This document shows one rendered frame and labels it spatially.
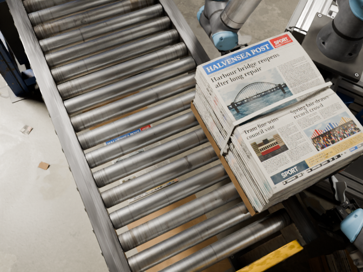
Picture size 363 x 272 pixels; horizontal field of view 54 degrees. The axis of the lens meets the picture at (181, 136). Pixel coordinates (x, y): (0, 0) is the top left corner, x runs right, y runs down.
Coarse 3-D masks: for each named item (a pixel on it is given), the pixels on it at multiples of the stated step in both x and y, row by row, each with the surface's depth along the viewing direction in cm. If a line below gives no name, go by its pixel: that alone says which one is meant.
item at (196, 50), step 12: (168, 0) 130; (168, 12) 127; (180, 12) 128; (180, 24) 125; (180, 36) 123; (192, 36) 123; (192, 48) 121; (204, 60) 119; (192, 72) 126; (288, 204) 100; (300, 204) 100; (300, 216) 98; (288, 228) 102; (300, 228) 97; (312, 228) 97; (288, 240) 105; (300, 240) 98; (312, 240) 96
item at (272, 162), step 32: (256, 128) 83; (288, 128) 84; (320, 128) 84; (352, 128) 84; (256, 160) 80; (288, 160) 80; (320, 160) 80; (352, 160) 89; (256, 192) 87; (288, 192) 84
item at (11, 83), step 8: (0, 40) 165; (0, 48) 165; (0, 56) 170; (8, 56) 172; (0, 64) 174; (8, 64) 177; (0, 72) 178; (8, 72) 181; (16, 72) 183; (8, 80) 186; (16, 80) 189; (16, 88) 193; (24, 88) 196; (16, 96) 198
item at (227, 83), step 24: (264, 48) 93; (288, 48) 94; (216, 72) 89; (240, 72) 90; (264, 72) 90; (288, 72) 91; (312, 72) 91; (216, 96) 86; (240, 96) 87; (264, 96) 87; (216, 120) 94
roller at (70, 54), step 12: (144, 24) 124; (156, 24) 125; (168, 24) 126; (108, 36) 121; (120, 36) 122; (132, 36) 123; (144, 36) 125; (72, 48) 118; (84, 48) 119; (96, 48) 120; (108, 48) 122; (48, 60) 116; (60, 60) 117; (72, 60) 119
